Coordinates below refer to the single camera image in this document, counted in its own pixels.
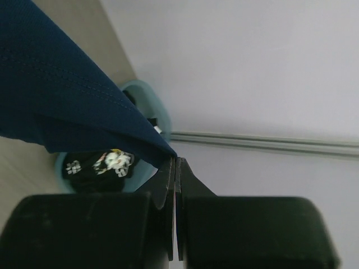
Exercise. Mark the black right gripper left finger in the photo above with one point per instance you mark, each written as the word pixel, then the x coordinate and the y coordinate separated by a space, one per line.
pixel 104 230

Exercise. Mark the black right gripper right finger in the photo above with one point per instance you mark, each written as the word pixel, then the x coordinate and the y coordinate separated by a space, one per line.
pixel 247 232

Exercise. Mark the navy blue t shirt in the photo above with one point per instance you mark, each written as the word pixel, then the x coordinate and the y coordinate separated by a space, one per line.
pixel 54 95

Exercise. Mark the teal plastic bin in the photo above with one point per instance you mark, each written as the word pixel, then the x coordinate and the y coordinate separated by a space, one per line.
pixel 145 99

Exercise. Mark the black printed t shirt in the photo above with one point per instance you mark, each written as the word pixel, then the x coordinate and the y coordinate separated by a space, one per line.
pixel 112 170

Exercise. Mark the right aluminium frame post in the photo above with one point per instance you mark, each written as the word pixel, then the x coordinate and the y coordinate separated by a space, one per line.
pixel 296 146

